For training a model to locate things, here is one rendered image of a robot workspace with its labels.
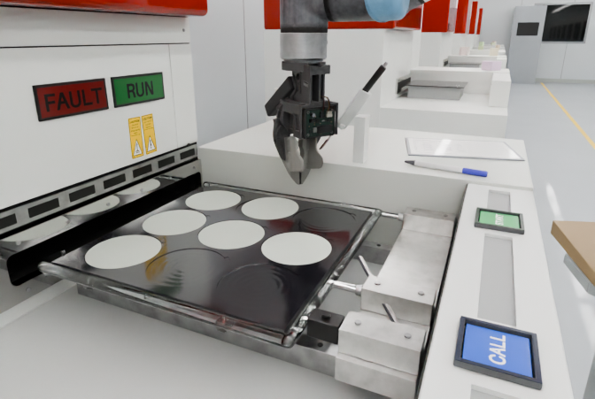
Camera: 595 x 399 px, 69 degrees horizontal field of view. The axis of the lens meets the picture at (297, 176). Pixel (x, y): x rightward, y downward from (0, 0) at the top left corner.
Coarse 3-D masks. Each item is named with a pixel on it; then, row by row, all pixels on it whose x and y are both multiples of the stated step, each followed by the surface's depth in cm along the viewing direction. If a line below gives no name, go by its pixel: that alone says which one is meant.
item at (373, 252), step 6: (360, 246) 73; (366, 246) 73; (372, 246) 72; (378, 246) 72; (384, 246) 72; (390, 246) 72; (360, 252) 73; (366, 252) 73; (372, 252) 72; (378, 252) 72; (384, 252) 72; (354, 258) 74; (366, 258) 73; (372, 258) 73; (378, 258) 72; (384, 258) 72; (378, 264) 73
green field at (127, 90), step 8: (120, 80) 69; (128, 80) 71; (136, 80) 72; (144, 80) 74; (152, 80) 76; (160, 80) 78; (120, 88) 70; (128, 88) 71; (136, 88) 73; (144, 88) 74; (152, 88) 76; (160, 88) 78; (120, 96) 70; (128, 96) 71; (136, 96) 73; (144, 96) 75; (152, 96) 76; (160, 96) 78
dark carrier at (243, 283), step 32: (192, 192) 83; (128, 224) 69; (288, 224) 69; (320, 224) 69; (352, 224) 69; (64, 256) 59; (160, 256) 59; (192, 256) 59; (224, 256) 59; (256, 256) 59; (160, 288) 51; (192, 288) 51; (224, 288) 51; (256, 288) 51; (288, 288) 51; (256, 320) 46; (288, 320) 46
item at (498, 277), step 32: (480, 192) 65; (512, 192) 65; (480, 256) 46; (512, 256) 47; (544, 256) 46; (448, 288) 40; (480, 288) 41; (512, 288) 41; (544, 288) 40; (448, 320) 36; (512, 320) 37; (544, 320) 36; (448, 352) 32; (544, 352) 32; (448, 384) 29; (480, 384) 29; (512, 384) 29; (544, 384) 29
